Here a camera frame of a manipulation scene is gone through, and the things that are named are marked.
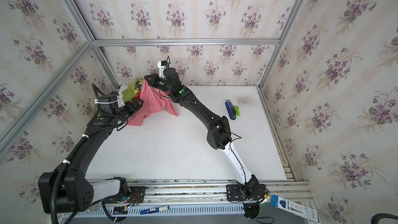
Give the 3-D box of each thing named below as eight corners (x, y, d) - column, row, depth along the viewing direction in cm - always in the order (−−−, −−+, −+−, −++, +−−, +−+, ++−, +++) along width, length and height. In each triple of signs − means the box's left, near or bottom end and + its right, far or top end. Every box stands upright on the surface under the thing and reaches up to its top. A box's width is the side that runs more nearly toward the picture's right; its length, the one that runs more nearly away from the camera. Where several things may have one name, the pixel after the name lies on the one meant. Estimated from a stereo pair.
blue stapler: (230, 120, 103) (231, 115, 99) (224, 104, 112) (225, 99, 108) (236, 119, 104) (237, 114, 100) (229, 103, 113) (231, 98, 109)
